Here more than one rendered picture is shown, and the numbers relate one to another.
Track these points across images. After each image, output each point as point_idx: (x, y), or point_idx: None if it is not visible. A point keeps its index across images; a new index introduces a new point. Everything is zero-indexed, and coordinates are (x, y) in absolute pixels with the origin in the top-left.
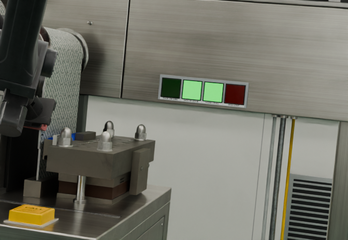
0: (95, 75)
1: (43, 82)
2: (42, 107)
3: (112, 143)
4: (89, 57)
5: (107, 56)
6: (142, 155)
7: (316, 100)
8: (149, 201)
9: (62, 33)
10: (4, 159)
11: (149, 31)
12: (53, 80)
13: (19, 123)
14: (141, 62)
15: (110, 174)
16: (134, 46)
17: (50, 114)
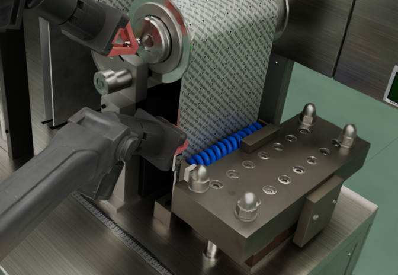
0: (303, 37)
1: (122, 157)
2: (163, 143)
3: (286, 167)
4: (300, 9)
5: (324, 15)
6: (319, 202)
7: None
8: (314, 266)
9: None
10: (136, 168)
11: None
12: (202, 83)
13: (102, 191)
14: (371, 37)
15: (239, 258)
16: (365, 10)
17: (169, 158)
